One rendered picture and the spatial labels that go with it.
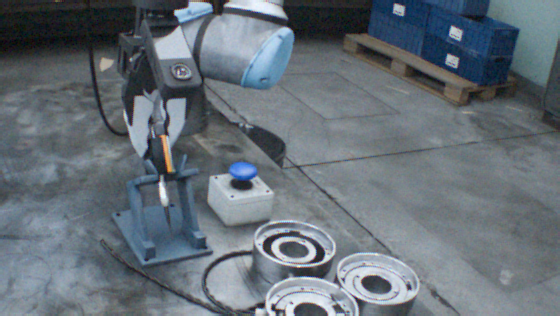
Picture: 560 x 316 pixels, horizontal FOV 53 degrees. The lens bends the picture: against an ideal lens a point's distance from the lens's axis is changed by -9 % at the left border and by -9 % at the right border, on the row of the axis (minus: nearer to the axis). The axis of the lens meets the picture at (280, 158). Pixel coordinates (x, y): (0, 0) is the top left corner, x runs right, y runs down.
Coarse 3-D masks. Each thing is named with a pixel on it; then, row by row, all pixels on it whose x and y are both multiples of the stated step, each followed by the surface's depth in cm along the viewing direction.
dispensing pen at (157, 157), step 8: (152, 120) 78; (152, 128) 78; (152, 136) 78; (152, 144) 76; (160, 144) 76; (152, 152) 76; (160, 152) 76; (144, 160) 79; (152, 160) 76; (160, 160) 76; (160, 168) 76; (160, 176) 77; (160, 184) 77; (160, 192) 77; (168, 200) 78; (168, 208) 78; (168, 216) 77; (168, 224) 77
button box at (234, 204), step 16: (224, 176) 90; (256, 176) 91; (224, 192) 85; (240, 192) 86; (256, 192) 87; (272, 192) 87; (224, 208) 86; (240, 208) 85; (256, 208) 87; (240, 224) 87
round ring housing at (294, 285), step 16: (272, 288) 68; (288, 288) 70; (304, 288) 71; (320, 288) 71; (336, 288) 70; (272, 304) 68; (288, 304) 68; (304, 304) 69; (320, 304) 68; (352, 304) 68
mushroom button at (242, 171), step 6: (234, 168) 86; (240, 168) 86; (246, 168) 86; (252, 168) 87; (234, 174) 86; (240, 174) 85; (246, 174) 85; (252, 174) 86; (240, 180) 87; (246, 180) 88
